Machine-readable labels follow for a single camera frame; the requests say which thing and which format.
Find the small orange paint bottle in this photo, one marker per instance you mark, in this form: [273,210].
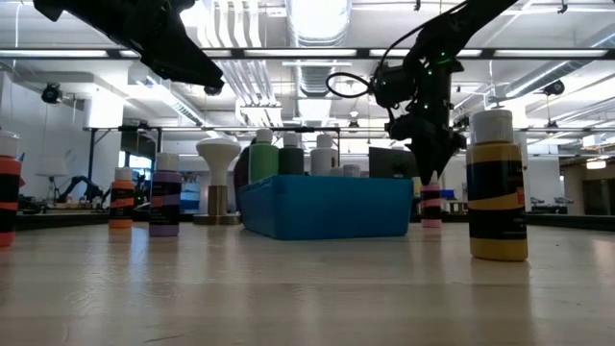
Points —
[121,222]

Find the teal plastic bin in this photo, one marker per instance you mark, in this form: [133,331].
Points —
[327,206]

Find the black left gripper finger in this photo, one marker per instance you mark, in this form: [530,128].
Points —
[178,62]

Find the black ceiling spotlight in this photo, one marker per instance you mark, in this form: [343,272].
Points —
[213,91]
[51,93]
[555,88]

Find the small red paint bottle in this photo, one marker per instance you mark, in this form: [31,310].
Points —
[8,165]

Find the small pink paint bottle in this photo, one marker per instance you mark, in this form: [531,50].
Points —
[431,211]

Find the black overhead frame beam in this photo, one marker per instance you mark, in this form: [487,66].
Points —
[362,53]

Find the large green paint bottle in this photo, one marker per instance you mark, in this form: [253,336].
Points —
[263,163]

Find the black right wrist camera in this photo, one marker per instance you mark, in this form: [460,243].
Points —
[394,84]

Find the large white paint bottle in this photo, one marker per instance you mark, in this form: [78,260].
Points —
[323,158]

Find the silver ceiling ventilation duct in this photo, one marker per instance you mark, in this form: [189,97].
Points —
[319,19]

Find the small purple paint bottle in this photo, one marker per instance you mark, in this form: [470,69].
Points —
[164,226]

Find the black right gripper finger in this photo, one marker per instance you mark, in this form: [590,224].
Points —
[430,158]
[457,142]

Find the background black robot arm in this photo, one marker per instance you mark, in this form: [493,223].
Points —
[77,185]

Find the black computer monitor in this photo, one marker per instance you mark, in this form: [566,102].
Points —
[384,163]

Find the small yellow paint bottle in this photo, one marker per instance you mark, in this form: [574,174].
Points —
[495,245]

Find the white bulb table lamp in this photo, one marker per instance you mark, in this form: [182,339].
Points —
[218,154]

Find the large grey paint bottle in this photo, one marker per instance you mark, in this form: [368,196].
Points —
[290,161]

